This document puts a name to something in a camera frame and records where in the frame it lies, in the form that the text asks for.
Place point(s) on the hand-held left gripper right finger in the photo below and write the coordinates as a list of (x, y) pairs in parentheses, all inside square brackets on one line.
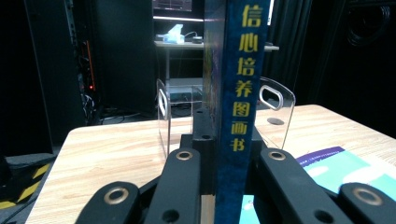
[(257, 138)]

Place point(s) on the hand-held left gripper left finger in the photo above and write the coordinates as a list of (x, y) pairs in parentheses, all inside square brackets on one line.
[(204, 149)]

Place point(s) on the clear acrylic book rack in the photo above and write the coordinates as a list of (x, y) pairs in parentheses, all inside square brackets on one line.
[(288, 124)]

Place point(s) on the dark blue picture book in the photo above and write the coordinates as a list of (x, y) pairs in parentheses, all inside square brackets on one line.
[(236, 174)]

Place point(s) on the purple red cover book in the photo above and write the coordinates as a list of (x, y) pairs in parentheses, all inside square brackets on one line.
[(320, 155)]

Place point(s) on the light blue picture book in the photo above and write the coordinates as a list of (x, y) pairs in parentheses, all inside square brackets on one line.
[(330, 174)]

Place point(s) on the small black object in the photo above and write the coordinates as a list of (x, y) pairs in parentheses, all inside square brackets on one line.
[(196, 39)]

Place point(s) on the light blue plastic object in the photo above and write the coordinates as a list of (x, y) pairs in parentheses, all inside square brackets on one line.
[(174, 35)]

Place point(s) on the black yellow striped base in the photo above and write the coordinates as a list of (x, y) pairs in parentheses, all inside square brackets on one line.
[(34, 183)]

